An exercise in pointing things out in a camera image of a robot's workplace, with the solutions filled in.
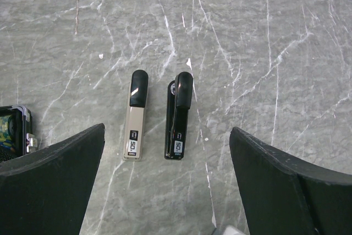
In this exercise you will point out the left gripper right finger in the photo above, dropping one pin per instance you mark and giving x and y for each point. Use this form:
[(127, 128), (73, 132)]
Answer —
[(283, 194)]

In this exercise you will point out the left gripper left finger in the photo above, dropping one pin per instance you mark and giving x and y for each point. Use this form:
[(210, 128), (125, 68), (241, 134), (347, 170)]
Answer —
[(47, 191)]

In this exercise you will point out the silver stapler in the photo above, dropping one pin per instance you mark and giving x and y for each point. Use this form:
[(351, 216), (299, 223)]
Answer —
[(135, 116)]

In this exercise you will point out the black stapler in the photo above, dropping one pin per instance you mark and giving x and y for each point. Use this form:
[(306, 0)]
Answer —
[(179, 96)]

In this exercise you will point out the black poker chip case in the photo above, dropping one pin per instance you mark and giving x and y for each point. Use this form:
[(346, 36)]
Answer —
[(17, 137)]

